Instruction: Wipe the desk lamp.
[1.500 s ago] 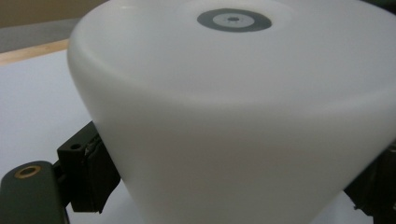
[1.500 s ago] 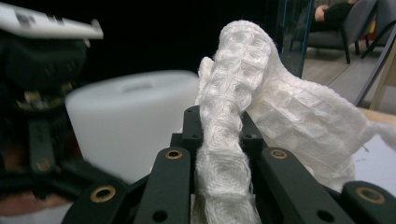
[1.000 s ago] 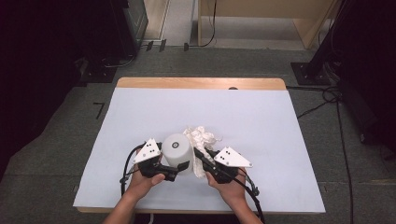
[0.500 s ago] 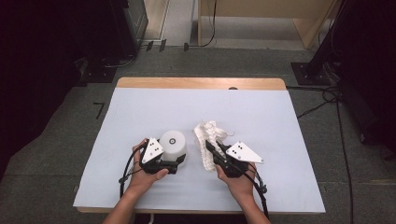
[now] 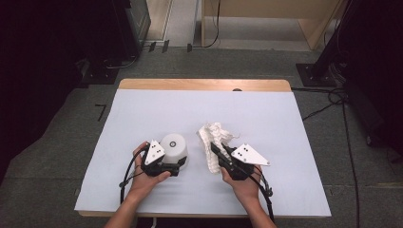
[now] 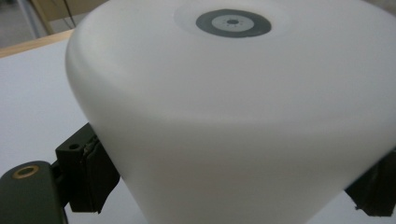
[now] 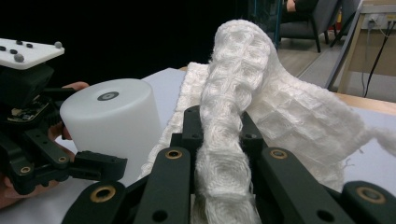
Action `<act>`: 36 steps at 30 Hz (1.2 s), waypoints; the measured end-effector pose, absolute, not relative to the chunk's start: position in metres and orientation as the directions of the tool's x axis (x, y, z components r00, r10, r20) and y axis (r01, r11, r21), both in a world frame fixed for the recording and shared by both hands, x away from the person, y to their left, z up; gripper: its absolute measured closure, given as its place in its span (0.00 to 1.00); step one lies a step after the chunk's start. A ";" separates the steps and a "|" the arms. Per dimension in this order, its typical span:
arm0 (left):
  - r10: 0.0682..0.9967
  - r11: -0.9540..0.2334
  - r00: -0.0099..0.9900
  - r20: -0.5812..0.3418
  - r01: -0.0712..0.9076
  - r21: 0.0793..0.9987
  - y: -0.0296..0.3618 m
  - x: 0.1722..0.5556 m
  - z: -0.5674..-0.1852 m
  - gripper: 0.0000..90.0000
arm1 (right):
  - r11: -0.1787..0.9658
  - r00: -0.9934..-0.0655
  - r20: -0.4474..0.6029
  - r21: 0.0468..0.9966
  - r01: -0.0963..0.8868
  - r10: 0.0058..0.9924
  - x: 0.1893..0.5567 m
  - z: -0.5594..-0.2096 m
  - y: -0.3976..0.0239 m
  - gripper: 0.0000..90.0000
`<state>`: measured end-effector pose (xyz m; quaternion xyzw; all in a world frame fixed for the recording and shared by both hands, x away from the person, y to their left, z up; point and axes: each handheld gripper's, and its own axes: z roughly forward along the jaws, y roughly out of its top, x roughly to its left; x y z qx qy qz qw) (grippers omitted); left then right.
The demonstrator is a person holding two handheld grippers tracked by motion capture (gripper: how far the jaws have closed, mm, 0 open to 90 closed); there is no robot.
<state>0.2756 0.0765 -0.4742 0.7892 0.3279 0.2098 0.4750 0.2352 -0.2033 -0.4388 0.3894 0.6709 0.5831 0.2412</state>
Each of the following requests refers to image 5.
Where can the light wooden panel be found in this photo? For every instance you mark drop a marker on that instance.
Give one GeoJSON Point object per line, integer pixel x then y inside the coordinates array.
{"type": "Point", "coordinates": [158, 19]}

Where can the dark curtain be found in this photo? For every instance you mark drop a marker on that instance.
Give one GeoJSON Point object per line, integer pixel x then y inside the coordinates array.
{"type": "Point", "coordinates": [38, 79]}
{"type": "Point", "coordinates": [380, 63]}

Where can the white waffle cloth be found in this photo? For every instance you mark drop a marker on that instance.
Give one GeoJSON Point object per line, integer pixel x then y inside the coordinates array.
{"type": "Point", "coordinates": [210, 136]}

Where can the black stand base plate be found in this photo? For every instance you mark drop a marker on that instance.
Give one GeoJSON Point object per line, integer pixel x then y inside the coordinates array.
{"type": "Point", "coordinates": [99, 76]}

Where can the black floor bracket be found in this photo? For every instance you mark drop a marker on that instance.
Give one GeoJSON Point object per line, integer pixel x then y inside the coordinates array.
{"type": "Point", "coordinates": [165, 46]}
{"type": "Point", "coordinates": [152, 47]}
{"type": "Point", "coordinates": [189, 47]}

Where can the person's right hand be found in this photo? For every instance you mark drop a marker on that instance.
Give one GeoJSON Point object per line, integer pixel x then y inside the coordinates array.
{"type": "Point", "coordinates": [247, 190]}

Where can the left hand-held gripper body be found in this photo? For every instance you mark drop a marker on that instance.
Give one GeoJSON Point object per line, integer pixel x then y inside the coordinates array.
{"type": "Point", "coordinates": [154, 153]}

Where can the black metal stand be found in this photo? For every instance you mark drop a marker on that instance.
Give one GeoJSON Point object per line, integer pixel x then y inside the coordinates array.
{"type": "Point", "coordinates": [316, 74]}

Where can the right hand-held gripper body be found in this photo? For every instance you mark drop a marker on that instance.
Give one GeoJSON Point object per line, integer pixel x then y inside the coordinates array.
{"type": "Point", "coordinates": [248, 155]}

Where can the light wooden desk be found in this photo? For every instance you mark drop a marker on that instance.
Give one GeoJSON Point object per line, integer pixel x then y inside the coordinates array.
{"type": "Point", "coordinates": [269, 8]}

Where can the white table sheet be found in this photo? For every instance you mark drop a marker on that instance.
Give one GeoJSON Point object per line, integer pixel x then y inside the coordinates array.
{"type": "Point", "coordinates": [177, 107]}

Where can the person's left hand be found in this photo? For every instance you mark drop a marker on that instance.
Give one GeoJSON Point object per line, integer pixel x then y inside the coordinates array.
{"type": "Point", "coordinates": [142, 185]}

